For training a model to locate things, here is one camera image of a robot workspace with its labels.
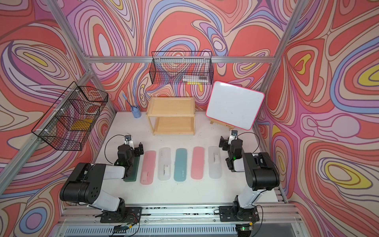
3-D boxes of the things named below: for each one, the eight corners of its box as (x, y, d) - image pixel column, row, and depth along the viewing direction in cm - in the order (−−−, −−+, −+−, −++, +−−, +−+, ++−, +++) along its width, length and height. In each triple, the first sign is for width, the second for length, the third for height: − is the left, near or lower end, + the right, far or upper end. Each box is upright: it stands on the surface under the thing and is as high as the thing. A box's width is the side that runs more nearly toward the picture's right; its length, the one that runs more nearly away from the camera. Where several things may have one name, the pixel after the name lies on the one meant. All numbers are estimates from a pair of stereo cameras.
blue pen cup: (134, 119, 119) (130, 110, 111) (135, 115, 121) (132, 106, 114) (140, 119, 119) (136, 110, 111) (141, 115, 121) (138, 106, 114)
